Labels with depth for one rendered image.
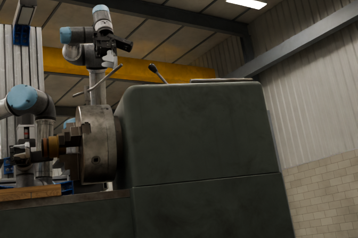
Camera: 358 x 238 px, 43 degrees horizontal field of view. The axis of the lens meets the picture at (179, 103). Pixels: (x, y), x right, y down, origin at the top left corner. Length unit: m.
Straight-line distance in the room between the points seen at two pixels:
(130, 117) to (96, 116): 0.14
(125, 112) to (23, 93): 0.57
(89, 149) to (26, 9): 1.17
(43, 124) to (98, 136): 0.54
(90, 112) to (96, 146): 0.15
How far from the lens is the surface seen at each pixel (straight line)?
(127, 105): 1.70
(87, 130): 1.72
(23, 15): 2.72
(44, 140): 1.82
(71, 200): 1.65
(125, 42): 1.93
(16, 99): 2.11
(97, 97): 2.50
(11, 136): 2.66
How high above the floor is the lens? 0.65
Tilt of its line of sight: 17 degrees up
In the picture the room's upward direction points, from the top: 8 degrees counter-clockwise
